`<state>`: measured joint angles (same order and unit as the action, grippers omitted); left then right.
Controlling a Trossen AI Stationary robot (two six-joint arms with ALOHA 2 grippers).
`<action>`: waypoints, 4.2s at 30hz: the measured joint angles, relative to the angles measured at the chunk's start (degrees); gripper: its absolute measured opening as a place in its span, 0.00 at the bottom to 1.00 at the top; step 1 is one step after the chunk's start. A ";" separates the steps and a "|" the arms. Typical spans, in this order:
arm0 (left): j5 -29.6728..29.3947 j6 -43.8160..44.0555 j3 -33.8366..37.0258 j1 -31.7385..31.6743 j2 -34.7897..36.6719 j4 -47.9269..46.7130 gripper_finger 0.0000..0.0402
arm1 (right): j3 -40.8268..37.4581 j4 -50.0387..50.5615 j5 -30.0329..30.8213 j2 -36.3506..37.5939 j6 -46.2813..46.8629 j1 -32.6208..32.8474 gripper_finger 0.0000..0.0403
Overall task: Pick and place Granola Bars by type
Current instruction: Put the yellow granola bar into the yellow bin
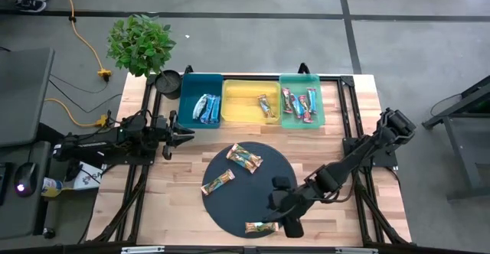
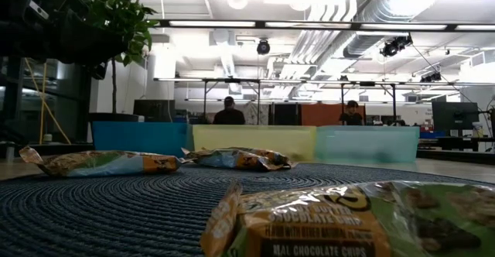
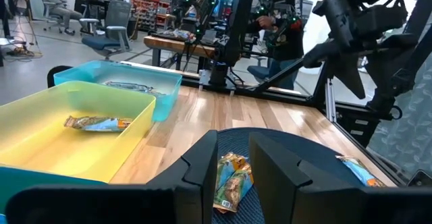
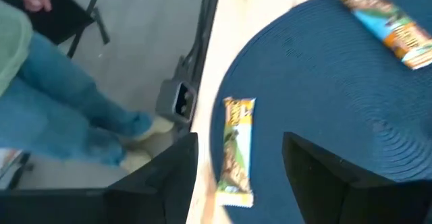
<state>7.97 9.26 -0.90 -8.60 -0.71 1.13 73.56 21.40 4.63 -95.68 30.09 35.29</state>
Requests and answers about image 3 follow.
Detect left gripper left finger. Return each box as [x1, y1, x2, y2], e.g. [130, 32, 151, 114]
[5, 129, 219, 224]

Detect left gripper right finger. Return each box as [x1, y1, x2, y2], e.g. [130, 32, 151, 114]
[248, 131, 432, 224]

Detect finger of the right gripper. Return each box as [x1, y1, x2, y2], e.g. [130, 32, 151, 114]
[302, 40, 367, 100]
[366, 33, 419, 116]

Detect orange label granola bar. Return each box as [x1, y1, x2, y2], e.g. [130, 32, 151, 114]
[63, 115, 134, 133]
[215, 152, 251, 188]
[212, 165, 255, 215]
[335, 154, 387, 188]

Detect round dark blue woven mat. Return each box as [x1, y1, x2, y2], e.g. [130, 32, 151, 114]
[211, 126, 368, 224]

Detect grey leaf pattern panel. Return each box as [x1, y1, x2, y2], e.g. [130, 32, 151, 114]
[366, 31, 432, 184]

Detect person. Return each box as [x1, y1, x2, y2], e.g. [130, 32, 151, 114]
[248, 0, 305, 90]
[39, 0, 84, 36]

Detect yellow plastic bin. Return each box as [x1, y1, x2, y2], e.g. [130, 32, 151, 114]
[0, 80, 157, 184]

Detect blue plastic bin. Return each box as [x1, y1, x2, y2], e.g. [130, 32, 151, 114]
[0, 165, 109, 224]

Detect green translucent plastic bin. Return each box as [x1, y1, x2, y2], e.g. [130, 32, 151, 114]
[53, 59, 184, 123]

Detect blue seat office chair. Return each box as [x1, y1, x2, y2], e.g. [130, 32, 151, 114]
[80, 0, 133, 61]

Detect wooden top workbench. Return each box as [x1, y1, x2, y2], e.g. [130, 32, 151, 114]
[142, 34, 217, 74]

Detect red parts bin rack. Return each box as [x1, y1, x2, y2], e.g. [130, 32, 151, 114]
[130, 0, 176, 32]

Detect grey office chair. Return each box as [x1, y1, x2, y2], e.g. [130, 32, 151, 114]
[35, 0, 68, 34]

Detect black arched handle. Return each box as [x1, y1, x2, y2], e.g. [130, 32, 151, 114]
[46, 65, 74, 89]

